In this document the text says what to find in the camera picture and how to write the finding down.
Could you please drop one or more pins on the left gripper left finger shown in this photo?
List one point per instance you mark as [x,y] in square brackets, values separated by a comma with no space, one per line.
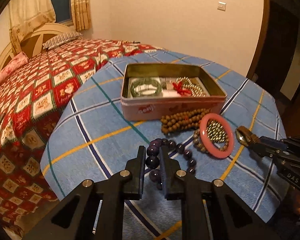
[133,188]

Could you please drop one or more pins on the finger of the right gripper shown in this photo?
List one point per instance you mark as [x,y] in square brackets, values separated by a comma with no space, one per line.
[265,146]

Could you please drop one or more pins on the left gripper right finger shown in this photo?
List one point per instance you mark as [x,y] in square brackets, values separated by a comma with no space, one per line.
[172,186]

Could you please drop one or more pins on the pink bangle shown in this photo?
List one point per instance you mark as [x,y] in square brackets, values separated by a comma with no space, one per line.
[210,147]

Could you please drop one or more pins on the green jade bangle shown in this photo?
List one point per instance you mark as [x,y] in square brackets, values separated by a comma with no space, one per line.
[144,87]

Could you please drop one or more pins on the red knot tassel charm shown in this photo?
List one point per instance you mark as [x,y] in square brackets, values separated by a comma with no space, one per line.
[178,87]

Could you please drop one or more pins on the blue plaid table cloth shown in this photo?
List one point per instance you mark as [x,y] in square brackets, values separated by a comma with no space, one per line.
[93,140]

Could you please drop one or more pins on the pink metal tin box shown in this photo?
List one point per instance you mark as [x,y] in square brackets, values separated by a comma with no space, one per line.
[151,108]

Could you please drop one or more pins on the beads on bed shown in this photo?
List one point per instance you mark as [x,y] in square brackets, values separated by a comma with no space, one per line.
[130,42]

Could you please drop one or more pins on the red patterned bedspread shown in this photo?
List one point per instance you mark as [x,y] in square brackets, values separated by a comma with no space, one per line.
[33,99]

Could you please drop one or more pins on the striped pillow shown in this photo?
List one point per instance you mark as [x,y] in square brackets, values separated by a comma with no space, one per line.
[61,39]

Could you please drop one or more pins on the pink pillow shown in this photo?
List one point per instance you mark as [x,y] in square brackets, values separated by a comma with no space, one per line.
[18,61]

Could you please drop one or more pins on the cream wooden headboard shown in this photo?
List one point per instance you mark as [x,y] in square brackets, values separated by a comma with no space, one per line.
[32,44]

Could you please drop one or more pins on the right beige curtain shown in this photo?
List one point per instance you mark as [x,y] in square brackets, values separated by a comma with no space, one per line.
[80,14]

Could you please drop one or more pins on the beige curtain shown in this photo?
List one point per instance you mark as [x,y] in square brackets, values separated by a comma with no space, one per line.
[80,14]
[25,17]

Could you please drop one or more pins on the left beige curtain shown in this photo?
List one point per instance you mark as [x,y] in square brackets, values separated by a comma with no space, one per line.
[25,17]

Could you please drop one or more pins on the white wall switch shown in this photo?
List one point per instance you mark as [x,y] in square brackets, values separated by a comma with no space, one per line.
[221,6]

